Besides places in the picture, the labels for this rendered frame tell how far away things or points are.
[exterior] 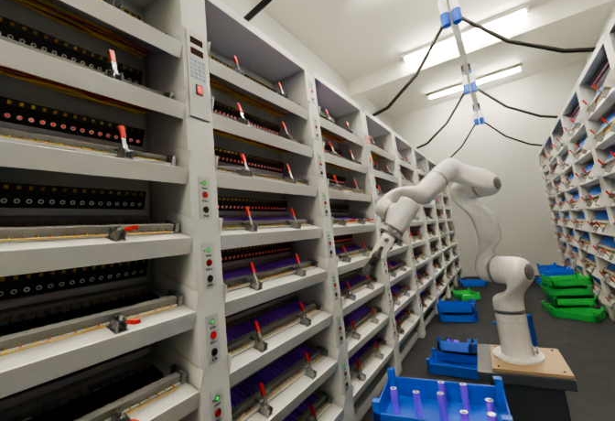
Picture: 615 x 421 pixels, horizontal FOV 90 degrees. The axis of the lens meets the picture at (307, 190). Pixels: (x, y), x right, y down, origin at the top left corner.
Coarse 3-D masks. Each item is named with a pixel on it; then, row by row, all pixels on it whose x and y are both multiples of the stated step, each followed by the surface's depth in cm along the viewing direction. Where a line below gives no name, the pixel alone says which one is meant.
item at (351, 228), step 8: (352, 216) 208; (360, 216) 206; (368, 216) 202; (376, 216) 199; (336, 224) 162; (352, 224) 174; (360, 224) 180; (368, 224) 188; (336, 232) 153; (344, 232) 161; (352, 232) 170
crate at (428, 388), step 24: (408, 384) 90; (432, 384) 88; (456, 384) 85; (480, 384) 83; (384, 408) 83; (408, 408) 84; (432, 408) 83; (456, 408) 82; (480, 408) 81; (504, 408) 78
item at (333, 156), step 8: (328, 152) 171; (336, 152) 167; (328, 160) 160; (336, 160) 167; (344, 160) 175; (352, 160) 191; (360, 160) 208; (368, 160) 205; (352, 168) 186; (360, 168) 195
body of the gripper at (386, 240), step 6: (384, 234) 115; (390, 234) 115; (378, 240) 117; (384, 240) 114; (390, 240) 113; (396, 240) 116; (378, 246) 113; (384, 246) 113; (390, 246) 113; (372, 252) 113; (384, 252) 112
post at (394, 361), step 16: (352, 128) 213; (352, 144) 212; (352, 176) 211; (368, 176) 205; (352, 208) 209; (368, 208) 203; (352, 240) 208; (368, 240) 202; (384, 288) 194; (384, 304) 193; (400, 368) 191
